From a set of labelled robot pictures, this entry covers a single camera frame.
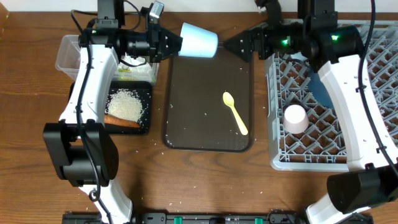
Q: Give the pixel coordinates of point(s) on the green snack wrapper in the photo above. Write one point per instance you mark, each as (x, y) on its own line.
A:
(124, 70)

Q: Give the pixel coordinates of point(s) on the clear plastic waste bin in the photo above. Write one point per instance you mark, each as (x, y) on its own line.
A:
(68, 61)

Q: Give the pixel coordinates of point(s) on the yellow plastic spoon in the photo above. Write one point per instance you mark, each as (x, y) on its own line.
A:
(229, 101)

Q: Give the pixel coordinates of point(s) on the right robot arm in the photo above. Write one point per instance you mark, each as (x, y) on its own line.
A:
(338, 55)

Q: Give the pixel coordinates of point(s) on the dark blue bowl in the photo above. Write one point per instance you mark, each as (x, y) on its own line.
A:
(319, 91)

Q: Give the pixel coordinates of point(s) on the grey dishwasher rack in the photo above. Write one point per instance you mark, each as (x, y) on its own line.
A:
(321, 147)

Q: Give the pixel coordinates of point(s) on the orange carrot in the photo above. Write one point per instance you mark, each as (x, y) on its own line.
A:
(109, 119)

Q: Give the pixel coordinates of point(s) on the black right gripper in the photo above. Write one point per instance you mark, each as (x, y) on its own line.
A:
(260, 35)

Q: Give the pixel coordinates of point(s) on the pink cup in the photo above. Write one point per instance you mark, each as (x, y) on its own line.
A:
(295, 119)

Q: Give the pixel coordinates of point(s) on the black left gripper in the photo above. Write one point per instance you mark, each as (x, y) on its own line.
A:
(152, 35)

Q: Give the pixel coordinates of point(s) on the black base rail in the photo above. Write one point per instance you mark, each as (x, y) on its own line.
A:
(273, 217)

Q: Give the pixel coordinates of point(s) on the black waste tray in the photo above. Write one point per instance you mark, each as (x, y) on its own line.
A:
(144, 90)

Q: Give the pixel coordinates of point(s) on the white napkin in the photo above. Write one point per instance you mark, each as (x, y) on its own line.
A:
(139, 64)

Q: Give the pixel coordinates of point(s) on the dark brown serving tray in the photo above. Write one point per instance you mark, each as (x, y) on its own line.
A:
(195, 116)

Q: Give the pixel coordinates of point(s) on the light blue cup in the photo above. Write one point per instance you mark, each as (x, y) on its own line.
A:
(197, 42)

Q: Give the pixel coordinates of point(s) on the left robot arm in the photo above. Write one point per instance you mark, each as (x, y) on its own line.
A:
(81, 150)

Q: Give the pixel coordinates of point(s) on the pile of white rice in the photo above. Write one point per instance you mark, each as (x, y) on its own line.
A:
(125, 104)

